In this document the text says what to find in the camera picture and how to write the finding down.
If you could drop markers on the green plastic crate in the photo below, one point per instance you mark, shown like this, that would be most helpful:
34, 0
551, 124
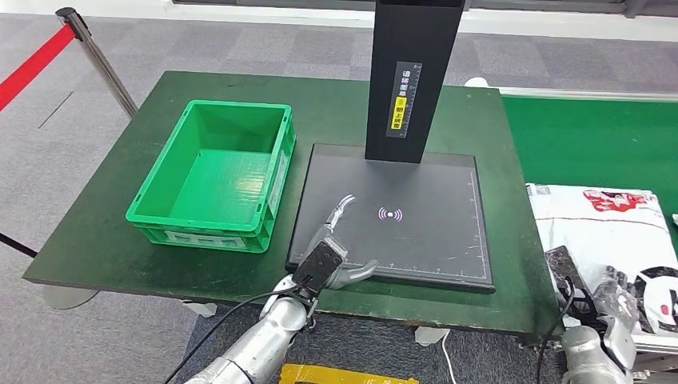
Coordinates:
222, 180

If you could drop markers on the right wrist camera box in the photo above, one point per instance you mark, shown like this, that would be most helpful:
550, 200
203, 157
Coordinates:
564, 270

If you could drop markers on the yellow taped block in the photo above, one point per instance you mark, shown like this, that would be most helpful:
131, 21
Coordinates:
339, 375

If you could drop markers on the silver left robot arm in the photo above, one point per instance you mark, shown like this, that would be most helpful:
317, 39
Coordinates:
270, 334

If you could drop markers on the black inbound scanner machine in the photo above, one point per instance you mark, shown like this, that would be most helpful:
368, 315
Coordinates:
434, 222

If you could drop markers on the white table foot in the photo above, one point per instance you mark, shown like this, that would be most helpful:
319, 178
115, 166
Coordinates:
476, 82
200, 309
430, 336

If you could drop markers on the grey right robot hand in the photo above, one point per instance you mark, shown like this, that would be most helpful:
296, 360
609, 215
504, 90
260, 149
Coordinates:
614, 294

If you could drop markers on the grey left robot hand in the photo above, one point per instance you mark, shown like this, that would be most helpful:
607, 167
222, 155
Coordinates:
320, 233

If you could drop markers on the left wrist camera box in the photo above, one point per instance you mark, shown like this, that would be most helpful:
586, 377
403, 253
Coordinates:
317, 266

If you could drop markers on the steel stanchion post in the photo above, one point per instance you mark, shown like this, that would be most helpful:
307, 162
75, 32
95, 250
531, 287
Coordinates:
100, 63

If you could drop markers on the pale round table foot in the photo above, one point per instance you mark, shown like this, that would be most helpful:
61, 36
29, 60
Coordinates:
66, 298

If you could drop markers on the red barrier belt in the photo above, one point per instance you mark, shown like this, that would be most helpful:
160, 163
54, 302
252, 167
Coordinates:
32, 66

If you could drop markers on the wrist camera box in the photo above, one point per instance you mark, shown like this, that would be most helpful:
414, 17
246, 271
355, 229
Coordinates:
317, 266
564, 270

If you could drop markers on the green conveyor belt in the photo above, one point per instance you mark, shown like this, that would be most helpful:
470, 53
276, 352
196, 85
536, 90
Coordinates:
582, 143

